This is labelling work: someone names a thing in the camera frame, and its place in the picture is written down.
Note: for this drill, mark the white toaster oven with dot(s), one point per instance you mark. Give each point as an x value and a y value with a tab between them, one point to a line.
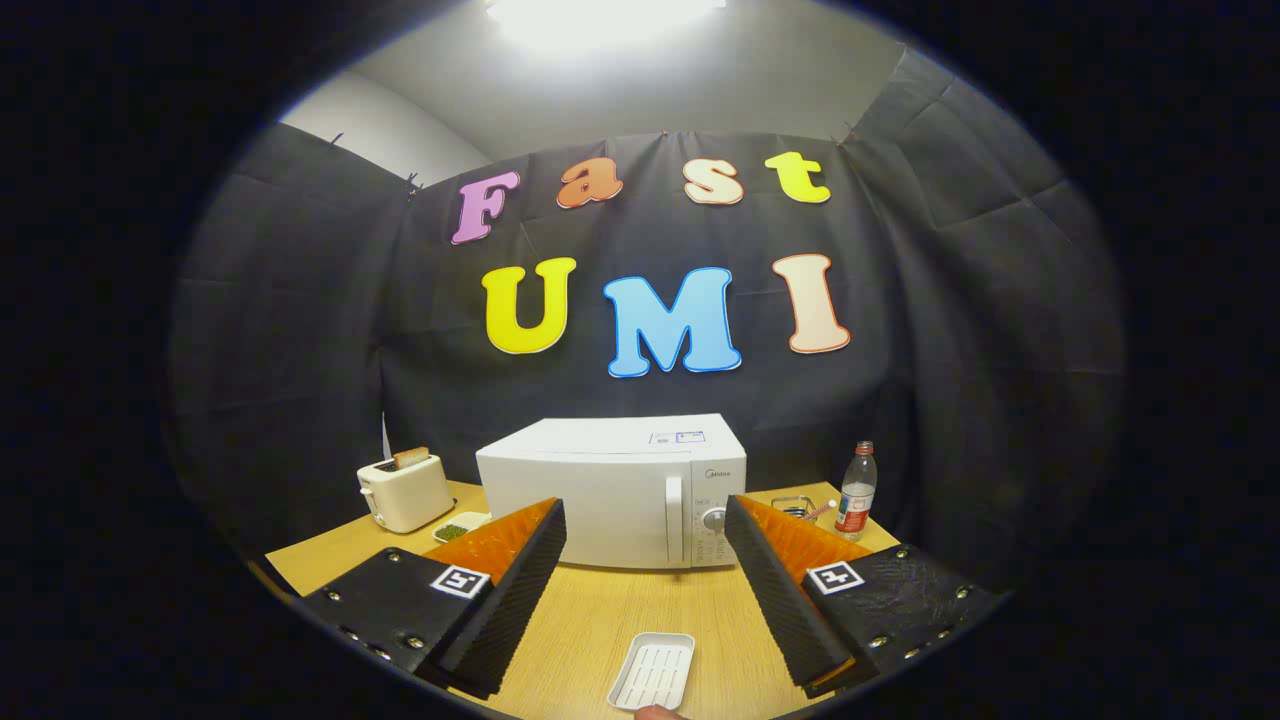
600	500

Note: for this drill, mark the clear plastic water bottle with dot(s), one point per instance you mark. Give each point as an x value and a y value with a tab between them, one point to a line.
855	500

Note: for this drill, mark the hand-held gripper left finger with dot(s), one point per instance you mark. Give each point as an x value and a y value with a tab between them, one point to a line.
520	600

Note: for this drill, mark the striped paper straw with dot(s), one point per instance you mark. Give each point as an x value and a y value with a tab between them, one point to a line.
825	507

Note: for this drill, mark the toast slice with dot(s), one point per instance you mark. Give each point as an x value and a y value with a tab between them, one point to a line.
411	458

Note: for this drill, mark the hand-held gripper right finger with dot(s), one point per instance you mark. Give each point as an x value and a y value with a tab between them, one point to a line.
780	600

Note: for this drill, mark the divided plate of beans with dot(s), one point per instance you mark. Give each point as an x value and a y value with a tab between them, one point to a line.
455	530

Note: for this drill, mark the white ridged tray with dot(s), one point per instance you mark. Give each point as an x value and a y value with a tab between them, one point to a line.
650	670

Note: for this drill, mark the cream toaster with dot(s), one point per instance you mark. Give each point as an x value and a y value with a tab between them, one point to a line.
410	495

